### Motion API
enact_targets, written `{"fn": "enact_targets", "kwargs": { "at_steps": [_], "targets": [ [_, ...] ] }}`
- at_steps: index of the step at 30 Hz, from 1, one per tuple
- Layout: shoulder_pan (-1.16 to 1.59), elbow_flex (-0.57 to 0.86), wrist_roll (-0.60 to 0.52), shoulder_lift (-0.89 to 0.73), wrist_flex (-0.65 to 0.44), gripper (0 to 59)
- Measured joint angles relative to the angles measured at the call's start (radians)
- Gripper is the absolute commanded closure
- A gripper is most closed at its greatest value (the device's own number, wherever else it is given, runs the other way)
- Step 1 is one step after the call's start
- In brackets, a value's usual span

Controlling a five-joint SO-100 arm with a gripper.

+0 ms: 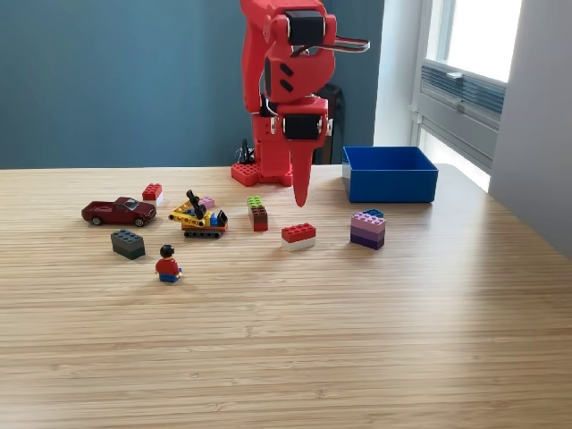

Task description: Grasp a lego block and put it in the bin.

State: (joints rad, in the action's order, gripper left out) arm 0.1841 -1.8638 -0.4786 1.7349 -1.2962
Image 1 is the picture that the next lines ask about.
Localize grey window vent unit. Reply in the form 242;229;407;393
419;61;507;130

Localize pink purple brick stack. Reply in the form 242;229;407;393
349;211;387;251

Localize grey brick stack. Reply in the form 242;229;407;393
110;229;147;261

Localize black cable bundle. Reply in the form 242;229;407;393
235;138;257;164

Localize white window frame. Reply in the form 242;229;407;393
422;0;524;85

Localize green brown red brick stack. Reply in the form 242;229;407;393
247;196;270;232

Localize arm wrist cable loop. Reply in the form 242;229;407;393
290;35;371;58

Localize dark red toy pickup car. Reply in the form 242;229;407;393
80;196;158;228

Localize toy figure red shirt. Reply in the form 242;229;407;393
154;243;183;284

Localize small red white brick stack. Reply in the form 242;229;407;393
141;182;164;208

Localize yellow toy digger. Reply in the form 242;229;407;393
167;189;230;240

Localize blue plastic bin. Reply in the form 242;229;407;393
341;145;439;205

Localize long red white brick stack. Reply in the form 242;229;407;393
281;223;317;252

